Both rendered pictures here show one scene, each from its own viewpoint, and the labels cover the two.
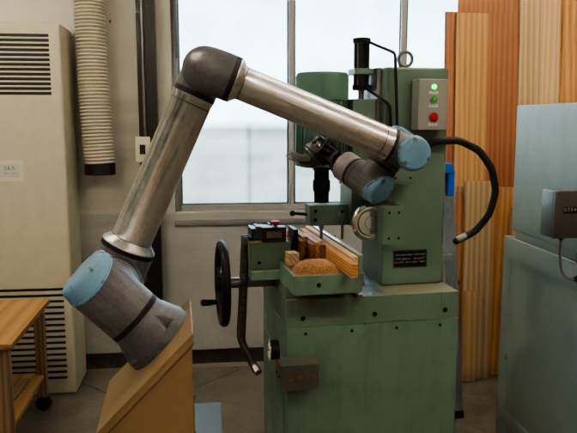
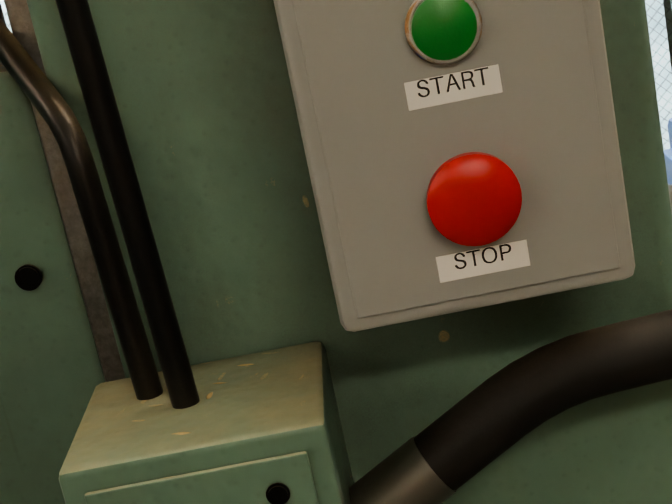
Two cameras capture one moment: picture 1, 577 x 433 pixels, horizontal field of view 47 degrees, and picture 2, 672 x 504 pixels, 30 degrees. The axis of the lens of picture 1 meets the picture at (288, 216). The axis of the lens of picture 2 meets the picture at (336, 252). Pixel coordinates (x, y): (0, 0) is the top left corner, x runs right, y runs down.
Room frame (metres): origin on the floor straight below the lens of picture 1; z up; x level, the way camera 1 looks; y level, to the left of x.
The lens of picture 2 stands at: (1.75, -0.51, 1.46)
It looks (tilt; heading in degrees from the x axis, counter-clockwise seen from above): 16 degrees down; 14
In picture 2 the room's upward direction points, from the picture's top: 12 degrees counter-clockwise
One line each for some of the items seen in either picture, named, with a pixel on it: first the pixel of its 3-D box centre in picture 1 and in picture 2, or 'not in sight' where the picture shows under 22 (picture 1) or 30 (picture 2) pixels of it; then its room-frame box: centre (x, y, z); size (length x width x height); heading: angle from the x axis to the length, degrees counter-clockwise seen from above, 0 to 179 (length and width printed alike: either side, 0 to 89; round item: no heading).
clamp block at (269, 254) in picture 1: (266, 252); not in sight; (2.18, 0.07, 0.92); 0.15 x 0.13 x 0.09; 12
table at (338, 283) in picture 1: (291, 264); not in sight; (2.20, -0.01, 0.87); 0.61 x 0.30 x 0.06; 12
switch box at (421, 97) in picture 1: (429, 104); (440, 60); (2.17, -0.45, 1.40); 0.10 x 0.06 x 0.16; 102
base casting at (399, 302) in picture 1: (355, 291); not in sight; (2.27, -0.23, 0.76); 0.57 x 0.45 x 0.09; 102
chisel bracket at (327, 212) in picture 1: (326, 216); not in sight; (2.25, -0.13, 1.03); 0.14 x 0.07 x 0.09; 102
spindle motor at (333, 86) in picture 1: (321, 120); not in sight; (2.24, -0.11, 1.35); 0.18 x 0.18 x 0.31
